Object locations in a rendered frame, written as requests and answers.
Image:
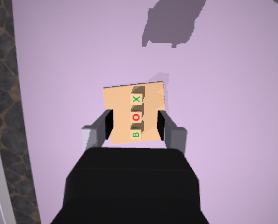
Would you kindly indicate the tan letter block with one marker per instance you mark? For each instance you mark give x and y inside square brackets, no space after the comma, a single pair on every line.
[135,132]
[136,98]
[135,116]

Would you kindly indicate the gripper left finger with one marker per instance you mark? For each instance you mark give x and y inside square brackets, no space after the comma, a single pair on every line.
[95,135]

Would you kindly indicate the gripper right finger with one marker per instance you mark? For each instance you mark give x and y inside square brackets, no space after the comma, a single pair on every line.
[173,136]

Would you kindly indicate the peach flat mat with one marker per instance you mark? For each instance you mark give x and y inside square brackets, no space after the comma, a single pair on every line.
[118,99]

